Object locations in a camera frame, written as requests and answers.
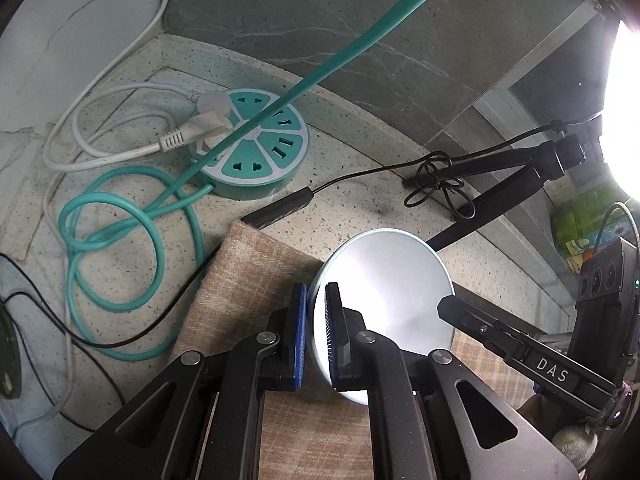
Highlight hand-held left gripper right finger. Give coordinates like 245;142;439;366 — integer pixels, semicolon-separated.
324;282;581;480

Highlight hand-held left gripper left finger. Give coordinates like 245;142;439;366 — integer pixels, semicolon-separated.
52;282;308;480

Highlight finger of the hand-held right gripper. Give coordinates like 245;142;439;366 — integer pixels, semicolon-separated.
436;295;543;361

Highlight small white bowl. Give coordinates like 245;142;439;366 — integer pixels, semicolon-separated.
307;228;457;406

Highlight person's right hand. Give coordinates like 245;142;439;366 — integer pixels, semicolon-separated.
517;392;601;471

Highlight checked tablecloth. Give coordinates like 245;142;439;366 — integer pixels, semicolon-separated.
170;220;556;480

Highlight green dish soap bottle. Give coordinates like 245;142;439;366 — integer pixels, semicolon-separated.
550;185;631;273

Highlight black tripod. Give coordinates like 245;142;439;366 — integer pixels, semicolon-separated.
430;132;588;253

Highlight round teal power strip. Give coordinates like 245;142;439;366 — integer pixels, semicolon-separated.
190;89;311;200

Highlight black ring light cable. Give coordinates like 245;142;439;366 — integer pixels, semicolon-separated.
240;122;566;231

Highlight thin black cable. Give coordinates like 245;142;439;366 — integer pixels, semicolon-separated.
0;245;226;431

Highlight teal cable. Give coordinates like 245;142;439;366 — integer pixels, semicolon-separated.
57;0;481;363

